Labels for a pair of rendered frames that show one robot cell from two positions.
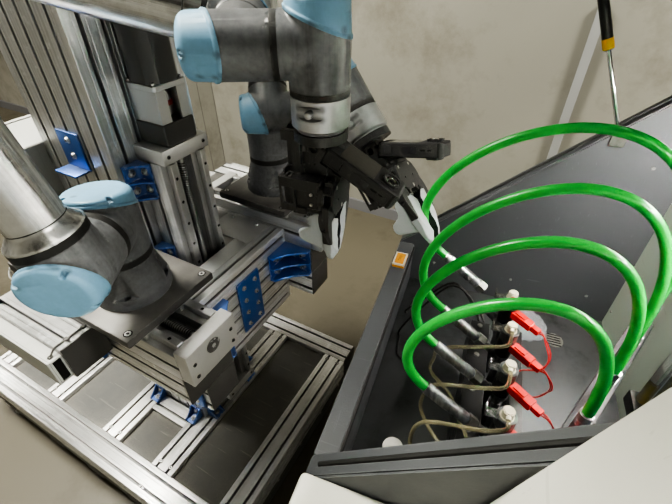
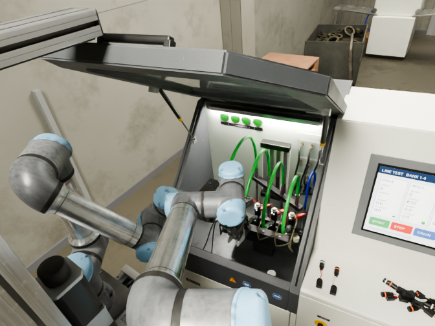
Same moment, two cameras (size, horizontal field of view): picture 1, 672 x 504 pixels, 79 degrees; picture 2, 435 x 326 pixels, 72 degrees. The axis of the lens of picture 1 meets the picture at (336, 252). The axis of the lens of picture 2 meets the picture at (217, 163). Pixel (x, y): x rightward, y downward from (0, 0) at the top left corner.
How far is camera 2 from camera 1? 97 cm
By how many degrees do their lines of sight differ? 61
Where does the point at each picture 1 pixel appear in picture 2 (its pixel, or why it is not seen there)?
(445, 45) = not seen: outside the picture
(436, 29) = not seen: outside the picture
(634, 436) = (331, 178)
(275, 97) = (153, 232)
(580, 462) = (327, 193)
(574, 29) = (28, 107)
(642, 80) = (78, 109)
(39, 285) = not seen: outside the picture
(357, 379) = (254, 271)
